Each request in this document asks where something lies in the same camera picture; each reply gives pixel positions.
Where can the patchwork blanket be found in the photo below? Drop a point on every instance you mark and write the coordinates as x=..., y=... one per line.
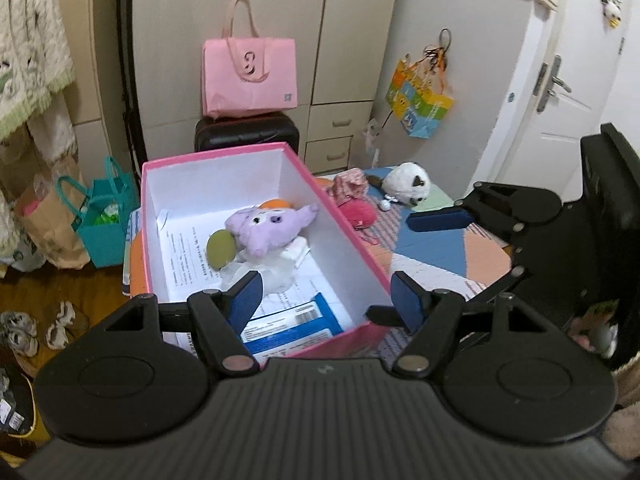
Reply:
x=440, y=255

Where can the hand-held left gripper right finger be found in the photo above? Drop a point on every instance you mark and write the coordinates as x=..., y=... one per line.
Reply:
x=406, y=300

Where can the pink cardboard box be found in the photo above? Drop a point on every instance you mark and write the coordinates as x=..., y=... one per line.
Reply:
x=345, y=240

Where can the green makeup sponge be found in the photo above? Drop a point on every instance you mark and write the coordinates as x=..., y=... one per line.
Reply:
x=221, y=249

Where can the striped fuzzy slipper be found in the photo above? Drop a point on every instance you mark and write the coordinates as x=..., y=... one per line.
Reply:
x=17, y=332
x=60, y=322

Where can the red fuzzy pouch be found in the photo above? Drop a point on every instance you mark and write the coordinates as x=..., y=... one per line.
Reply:
x=361, y=212

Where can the brown paper bag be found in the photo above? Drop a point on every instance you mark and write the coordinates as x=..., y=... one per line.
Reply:
x=47, y=230

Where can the white crumpled plastic wrap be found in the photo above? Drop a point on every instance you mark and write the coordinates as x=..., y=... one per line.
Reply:
x=272, y=267

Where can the orange makeup sponge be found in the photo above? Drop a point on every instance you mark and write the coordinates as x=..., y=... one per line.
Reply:
x=274, y=204

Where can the purple plush toy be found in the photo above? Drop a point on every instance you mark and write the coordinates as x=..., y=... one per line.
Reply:
x=267, y=227

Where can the small plush door charm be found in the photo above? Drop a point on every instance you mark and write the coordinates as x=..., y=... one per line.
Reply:
x=612, y=11

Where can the cream knit garment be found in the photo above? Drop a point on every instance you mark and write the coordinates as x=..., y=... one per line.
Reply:
x=30, y=40

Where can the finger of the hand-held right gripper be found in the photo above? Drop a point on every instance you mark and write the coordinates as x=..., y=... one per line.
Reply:
x=440, y=221
x=505, y=285

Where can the printed paper sheet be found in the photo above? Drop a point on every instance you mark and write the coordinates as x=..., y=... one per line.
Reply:
x=185, y=255

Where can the small hanging ornament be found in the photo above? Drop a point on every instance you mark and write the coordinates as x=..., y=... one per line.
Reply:
x=372, y=135

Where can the pink tote bag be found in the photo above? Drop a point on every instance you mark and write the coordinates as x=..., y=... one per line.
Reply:
x=250, y=80

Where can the teal plastic bag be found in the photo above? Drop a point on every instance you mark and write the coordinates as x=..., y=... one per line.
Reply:
x=105, y=230

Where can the beige wardrobe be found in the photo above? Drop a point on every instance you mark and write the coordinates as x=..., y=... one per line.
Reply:
x=340, y=35

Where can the pink floral fabric pouch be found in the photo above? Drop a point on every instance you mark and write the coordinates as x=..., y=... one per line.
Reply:
x=351, y=185

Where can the white brown plush toy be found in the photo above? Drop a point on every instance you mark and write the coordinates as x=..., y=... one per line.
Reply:
x=407, y=185

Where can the colourful paper gift bag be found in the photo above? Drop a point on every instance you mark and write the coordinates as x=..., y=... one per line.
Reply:
x=420, y=105

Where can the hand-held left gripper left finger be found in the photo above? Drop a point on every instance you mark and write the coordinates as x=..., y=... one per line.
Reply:
x=245, y=300

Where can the blue wipes packet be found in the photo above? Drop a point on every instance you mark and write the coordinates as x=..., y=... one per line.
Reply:
x=295, y=325

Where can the black suitcase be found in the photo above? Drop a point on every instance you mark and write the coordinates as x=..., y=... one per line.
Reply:
x=245, y=135

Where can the white door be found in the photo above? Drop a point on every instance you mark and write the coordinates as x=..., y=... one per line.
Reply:
x=575, y=60

